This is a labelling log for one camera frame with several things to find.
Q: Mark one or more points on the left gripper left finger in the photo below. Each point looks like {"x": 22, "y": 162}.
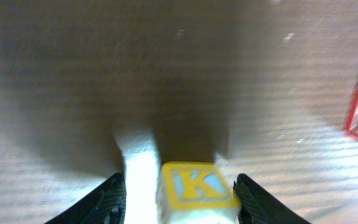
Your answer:
{"x": 106, "y": 204}

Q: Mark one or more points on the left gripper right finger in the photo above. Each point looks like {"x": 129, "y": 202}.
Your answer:
{"x": 258, "y": 206}

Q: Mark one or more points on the wooden block yellow K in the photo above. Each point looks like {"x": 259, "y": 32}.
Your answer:
{"x": 194, "y": 193}

